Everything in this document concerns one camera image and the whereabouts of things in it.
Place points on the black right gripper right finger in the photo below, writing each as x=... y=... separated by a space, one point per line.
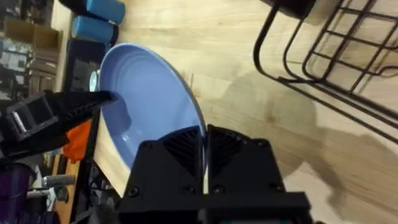
x=242 y=168

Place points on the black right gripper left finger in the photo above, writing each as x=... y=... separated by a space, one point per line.
x=168 y=168

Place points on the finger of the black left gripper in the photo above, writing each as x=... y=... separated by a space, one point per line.
x=37 y=146
x=37 y=115

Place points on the blue plate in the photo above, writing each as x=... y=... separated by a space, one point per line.
x=149 y=93

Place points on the orange cloth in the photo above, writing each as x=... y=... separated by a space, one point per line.
x=77 y=140

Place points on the purple container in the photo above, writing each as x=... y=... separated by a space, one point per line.
x=12 y=193

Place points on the cardboard box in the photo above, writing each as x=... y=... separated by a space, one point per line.
x=31 y=34

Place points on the dark cup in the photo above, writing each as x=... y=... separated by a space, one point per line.
x=298 y=7

